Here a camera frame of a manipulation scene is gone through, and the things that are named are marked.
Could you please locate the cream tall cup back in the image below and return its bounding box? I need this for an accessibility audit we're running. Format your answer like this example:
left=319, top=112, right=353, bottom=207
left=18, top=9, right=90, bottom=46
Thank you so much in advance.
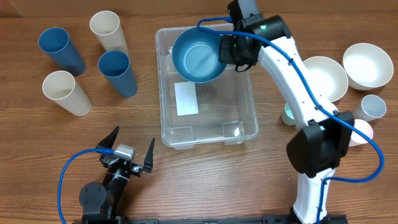
left=90, top=11, right=129, bottom=55

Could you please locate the pink small cup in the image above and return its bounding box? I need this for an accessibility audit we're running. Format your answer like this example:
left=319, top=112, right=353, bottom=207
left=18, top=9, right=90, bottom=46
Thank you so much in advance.
left=348, top=119, right=374, bottom=147

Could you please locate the blue tall cup far left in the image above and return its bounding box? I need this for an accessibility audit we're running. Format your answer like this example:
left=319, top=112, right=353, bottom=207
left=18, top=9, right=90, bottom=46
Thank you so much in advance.
left=39, top=27, right=86, bottom=77

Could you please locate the white label in bin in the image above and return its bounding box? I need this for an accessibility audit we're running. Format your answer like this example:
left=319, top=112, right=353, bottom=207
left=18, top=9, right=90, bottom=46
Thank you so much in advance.
left=174, top=82, right=198, bottom=116

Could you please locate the cream tall cup front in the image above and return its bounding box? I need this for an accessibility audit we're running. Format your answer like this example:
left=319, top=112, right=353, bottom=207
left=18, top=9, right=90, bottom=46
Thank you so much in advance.
left=42, top=70, right=91, bottom=116

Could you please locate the cream tall cup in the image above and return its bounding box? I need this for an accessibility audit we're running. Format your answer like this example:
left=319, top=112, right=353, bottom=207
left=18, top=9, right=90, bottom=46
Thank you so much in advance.
left=42, top=70, right=91, bottom=116
left=90, top=11, right=129, bottom=55

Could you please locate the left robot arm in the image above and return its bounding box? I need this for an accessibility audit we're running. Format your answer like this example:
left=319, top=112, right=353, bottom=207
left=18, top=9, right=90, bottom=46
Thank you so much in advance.
left=79, top=126, right=155, bottom=224

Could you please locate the clear plastic storage bin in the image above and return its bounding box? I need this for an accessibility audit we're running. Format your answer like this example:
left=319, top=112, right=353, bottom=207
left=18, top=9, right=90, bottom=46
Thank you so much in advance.
left=155, top=27, right=259, bottom=150

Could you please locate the green small cup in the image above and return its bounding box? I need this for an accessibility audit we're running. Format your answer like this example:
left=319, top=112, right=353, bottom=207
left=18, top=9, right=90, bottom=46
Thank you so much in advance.
left=281, top=103, right=295, bottom=126

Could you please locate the blue bowl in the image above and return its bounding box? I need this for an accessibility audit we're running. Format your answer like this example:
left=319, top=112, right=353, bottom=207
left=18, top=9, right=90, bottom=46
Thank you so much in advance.
left=172, top=27, right=226, bottom=83

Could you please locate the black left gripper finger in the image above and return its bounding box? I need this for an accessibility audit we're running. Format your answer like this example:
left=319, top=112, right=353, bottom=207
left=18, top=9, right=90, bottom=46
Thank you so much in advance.
left=97, top=126, right=119, bottom=149
left=143, top=138, right=155, bottom=173

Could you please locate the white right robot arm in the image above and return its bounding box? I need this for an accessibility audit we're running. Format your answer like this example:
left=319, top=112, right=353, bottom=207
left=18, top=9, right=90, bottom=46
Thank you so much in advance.
left=219, top=0, right=354, bottom=223

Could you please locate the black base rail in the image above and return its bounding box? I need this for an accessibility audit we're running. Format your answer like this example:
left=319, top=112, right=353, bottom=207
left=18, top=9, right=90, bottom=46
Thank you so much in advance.
left=72, top=213, right=348, bottom=224

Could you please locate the blue tall cup near bin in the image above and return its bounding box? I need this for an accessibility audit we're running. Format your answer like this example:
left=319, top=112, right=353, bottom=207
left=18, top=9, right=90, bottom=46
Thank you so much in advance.
left=98, top=50, right=138, bottom=98

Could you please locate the grey small cup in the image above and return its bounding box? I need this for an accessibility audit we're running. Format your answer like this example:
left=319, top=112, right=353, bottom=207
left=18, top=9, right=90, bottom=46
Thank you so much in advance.
left=352, top=95, right=387, bottom=121

